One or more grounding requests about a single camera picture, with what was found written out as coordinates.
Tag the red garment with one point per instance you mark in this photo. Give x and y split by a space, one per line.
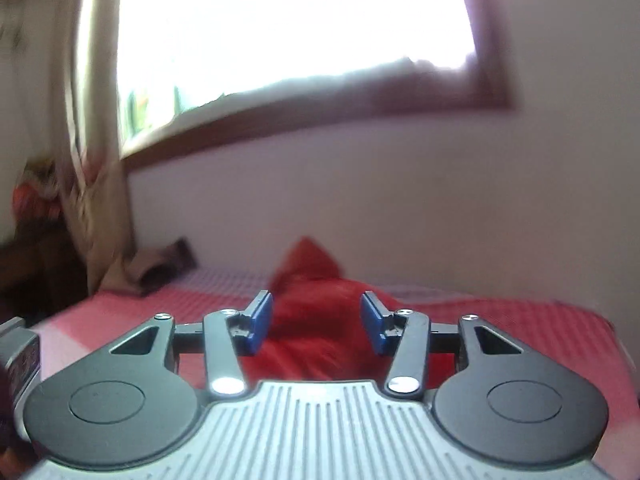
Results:
310 325

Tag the red checked bed sheet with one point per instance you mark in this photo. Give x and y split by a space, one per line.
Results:
525 320

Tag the window with brown frame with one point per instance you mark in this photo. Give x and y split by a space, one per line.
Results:
300 30

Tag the brown cloth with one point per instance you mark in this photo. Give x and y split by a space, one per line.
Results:
160 265

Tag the dark wooden furniture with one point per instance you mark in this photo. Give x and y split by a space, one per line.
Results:
35 275

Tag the red patterned cloth pile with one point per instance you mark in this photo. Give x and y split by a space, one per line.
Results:
32 195

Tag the beige curtain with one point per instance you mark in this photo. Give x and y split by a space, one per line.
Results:
95 160

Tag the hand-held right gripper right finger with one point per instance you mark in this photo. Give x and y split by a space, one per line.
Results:
373 326

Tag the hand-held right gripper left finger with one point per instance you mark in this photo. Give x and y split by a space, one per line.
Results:
261 322

